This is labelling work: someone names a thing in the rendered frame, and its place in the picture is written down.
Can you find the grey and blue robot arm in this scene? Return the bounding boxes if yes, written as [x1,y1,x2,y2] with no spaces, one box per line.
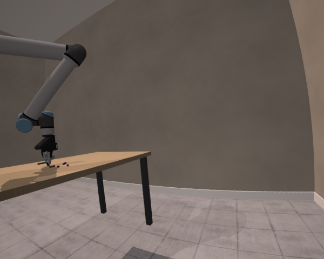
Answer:
[0,35,86,135]

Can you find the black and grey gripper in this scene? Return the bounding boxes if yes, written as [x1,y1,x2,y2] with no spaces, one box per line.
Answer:
[41,134,58,166]

